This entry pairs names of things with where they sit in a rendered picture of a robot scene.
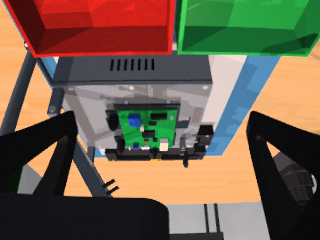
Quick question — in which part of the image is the red bin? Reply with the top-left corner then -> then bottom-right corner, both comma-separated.
4,0 -> 176,57

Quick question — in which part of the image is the green square bin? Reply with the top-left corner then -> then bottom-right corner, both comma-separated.
175,0 -> 320,57

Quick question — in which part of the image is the green circuit board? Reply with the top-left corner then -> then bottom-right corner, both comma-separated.
117,109 -> 177,151

